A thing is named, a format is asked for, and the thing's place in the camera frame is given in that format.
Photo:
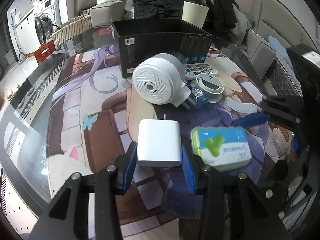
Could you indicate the red gift bag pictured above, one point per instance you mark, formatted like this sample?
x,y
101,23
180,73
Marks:
x,y
44,51

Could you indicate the green white tissue pack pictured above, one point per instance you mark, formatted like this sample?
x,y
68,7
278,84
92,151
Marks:
x,y
223,148

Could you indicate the white washing machine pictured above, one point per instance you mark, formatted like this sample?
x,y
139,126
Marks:
x,y
38,27

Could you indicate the anime printed desk mat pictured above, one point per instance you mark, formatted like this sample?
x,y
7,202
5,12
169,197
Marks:
x,y
96,121

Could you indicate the woven laundry basket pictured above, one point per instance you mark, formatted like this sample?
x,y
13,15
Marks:
x,y
71,29

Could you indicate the black jacket on sofa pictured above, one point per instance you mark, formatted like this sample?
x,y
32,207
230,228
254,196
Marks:
x,y
159,8

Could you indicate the black cardboard box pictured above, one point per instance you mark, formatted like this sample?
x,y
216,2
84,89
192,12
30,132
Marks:
x,y
139,39

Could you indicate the round white smoke detector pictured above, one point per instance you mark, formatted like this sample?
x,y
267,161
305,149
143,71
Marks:
x,y
211,86

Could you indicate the dark clothes pile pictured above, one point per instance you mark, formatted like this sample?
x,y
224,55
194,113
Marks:
x,y
221,18

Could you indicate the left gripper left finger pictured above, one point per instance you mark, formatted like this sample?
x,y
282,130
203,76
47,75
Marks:
x,y
66,216

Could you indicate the white power adapter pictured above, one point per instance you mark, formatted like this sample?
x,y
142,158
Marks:
x,y
159,143

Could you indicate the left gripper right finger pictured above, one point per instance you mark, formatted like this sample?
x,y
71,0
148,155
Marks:
x,y
234,198

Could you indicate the white colourful button remote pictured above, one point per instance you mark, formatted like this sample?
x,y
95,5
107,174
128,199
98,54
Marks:
x,y
193,70

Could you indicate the cream tumbler cup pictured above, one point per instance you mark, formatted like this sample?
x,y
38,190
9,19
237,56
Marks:
x,y
194,13

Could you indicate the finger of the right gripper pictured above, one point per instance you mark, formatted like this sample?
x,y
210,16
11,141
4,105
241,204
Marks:
x,y
251,120

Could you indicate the grey sofa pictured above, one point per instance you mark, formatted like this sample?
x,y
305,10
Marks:
x,y
249,24

